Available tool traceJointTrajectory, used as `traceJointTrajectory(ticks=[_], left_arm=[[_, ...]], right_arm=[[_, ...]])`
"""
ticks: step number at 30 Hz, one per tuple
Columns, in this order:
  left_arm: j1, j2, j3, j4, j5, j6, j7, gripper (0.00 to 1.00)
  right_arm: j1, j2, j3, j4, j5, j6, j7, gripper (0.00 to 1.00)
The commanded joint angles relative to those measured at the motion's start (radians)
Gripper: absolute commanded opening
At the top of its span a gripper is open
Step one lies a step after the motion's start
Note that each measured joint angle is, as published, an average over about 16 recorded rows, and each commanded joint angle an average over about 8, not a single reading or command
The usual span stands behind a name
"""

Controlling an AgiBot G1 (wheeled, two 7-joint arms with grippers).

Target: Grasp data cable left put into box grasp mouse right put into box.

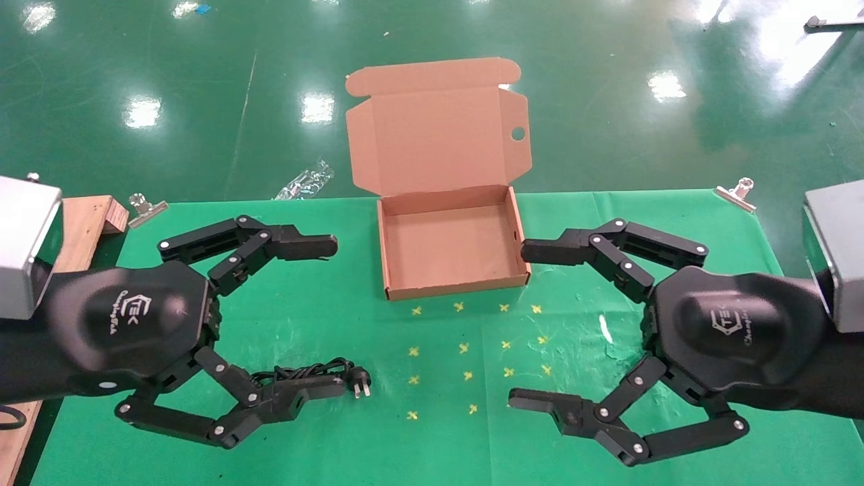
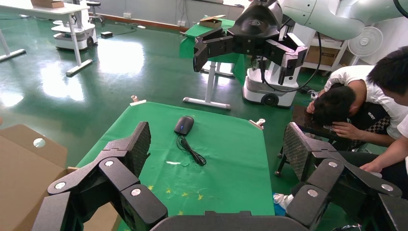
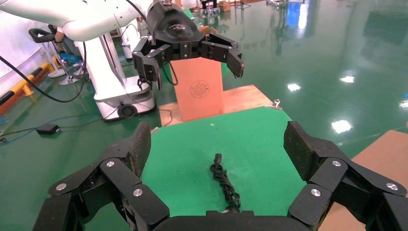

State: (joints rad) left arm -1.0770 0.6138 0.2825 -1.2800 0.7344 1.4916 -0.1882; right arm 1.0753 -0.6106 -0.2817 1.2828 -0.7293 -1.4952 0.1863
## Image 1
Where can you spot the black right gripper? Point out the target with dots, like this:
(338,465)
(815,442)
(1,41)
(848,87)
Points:
(736,331)

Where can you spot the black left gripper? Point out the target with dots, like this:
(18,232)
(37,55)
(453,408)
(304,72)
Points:
(121,324)

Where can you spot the open brown cardboard box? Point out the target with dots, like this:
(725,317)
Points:
(445,243)

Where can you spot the clear plastic wrapper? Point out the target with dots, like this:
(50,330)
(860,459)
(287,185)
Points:
(307,181)

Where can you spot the green table cloth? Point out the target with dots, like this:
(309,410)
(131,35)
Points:
(337,459)

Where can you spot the silver binder clip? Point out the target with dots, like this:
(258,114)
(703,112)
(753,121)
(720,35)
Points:
(736,196)
(145,210)

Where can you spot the wooden board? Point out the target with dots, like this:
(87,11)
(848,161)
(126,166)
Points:
(88,223)

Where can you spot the blue tape scrap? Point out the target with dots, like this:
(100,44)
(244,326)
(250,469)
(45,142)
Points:
(202,9)

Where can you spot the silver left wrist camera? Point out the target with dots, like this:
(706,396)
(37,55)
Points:
(27,243)

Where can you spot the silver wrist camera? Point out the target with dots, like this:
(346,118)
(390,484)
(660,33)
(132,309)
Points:
(840,256)
(27,243)

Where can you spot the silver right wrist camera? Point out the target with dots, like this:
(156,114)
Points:
(840,256)

